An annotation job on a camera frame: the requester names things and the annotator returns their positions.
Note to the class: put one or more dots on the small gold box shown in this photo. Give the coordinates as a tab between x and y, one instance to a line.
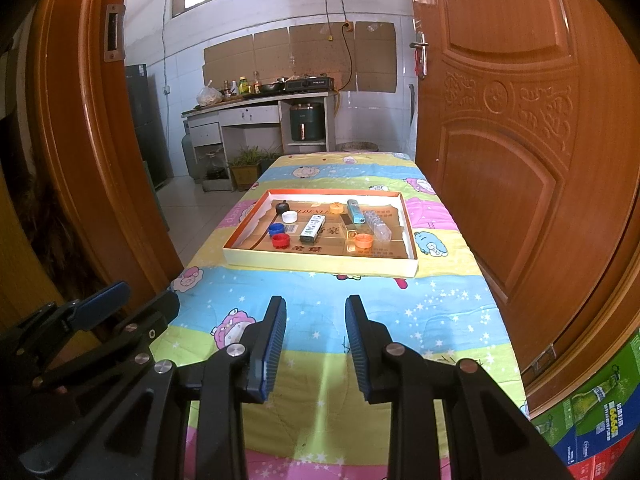
348	225

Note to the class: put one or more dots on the white cartoon lighter case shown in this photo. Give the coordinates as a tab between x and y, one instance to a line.
312	227

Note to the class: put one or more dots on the blue bottle cap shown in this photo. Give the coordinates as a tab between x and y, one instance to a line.
275	229

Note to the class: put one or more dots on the potted plant yellow planter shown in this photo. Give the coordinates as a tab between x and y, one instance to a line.
245	165

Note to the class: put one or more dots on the dark refrigerator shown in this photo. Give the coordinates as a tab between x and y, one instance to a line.
145	125

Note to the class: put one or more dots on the red carton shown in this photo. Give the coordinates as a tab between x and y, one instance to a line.
585	466

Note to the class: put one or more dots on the orange bottle cap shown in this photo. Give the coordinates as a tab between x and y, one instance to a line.
363	242

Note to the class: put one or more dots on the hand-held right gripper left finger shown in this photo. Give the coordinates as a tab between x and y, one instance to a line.
274	345

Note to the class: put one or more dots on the round basin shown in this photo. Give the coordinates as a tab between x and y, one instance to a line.
357	146

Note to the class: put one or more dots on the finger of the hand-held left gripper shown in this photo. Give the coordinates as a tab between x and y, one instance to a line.
150	320
102	302

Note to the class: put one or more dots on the white bottle cap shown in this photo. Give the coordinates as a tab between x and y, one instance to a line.
289	217

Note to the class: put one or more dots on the cooking oil bottle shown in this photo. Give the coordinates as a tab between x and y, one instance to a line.
256	81

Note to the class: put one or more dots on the grey gas cylinder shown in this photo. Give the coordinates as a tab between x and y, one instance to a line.
187	152

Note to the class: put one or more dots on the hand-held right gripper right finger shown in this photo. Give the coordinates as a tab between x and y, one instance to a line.
356	345

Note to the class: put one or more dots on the small metal stand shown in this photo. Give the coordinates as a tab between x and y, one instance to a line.
217	167

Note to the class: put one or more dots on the carved wooden door leaf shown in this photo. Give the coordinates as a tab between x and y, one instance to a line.
525	185

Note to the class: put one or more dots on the green beer carton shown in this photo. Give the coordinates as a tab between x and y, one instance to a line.
595	400

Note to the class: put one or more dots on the potted plant dark planter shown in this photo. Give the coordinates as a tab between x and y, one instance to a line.
272	152

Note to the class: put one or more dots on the dark furry cloth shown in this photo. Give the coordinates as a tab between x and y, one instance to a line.
50	240

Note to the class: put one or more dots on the white plastic bag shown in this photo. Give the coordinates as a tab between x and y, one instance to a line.
209	95

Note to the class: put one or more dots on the metal door latch plate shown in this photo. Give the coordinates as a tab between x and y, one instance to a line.
114	32

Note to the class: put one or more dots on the orange-rimmed cardboard tray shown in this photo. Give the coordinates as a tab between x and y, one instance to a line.
330	246

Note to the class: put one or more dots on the yellow bottle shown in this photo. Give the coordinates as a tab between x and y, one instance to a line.
243	85

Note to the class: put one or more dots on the teal lighter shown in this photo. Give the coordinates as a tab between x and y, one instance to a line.
355	211

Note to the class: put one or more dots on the black bottle cap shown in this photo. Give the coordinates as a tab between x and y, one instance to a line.
283	207

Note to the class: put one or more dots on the black gas stove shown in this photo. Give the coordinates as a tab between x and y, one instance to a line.
310	82

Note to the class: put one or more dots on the plain wooden door leaf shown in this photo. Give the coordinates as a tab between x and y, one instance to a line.
100	160

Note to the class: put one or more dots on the black wok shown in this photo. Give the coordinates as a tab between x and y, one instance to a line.
270	87

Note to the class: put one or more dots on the clear glitter lighter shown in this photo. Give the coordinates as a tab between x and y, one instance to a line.
377	225

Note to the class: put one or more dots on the red bottle cap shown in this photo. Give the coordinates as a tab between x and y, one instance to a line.
281	241

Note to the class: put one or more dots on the dark green air fryer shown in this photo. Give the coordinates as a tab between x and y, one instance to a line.
306	122

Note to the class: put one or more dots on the cardboard wall covering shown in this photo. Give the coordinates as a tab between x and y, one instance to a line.
325	55

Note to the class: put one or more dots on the white kitchen counter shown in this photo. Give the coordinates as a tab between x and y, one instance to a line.
250	115

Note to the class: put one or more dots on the yellow-orange bottle cap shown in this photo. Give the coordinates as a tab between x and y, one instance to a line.
337	207

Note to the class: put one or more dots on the dark sauce bottle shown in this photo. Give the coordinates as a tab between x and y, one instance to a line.
226	89

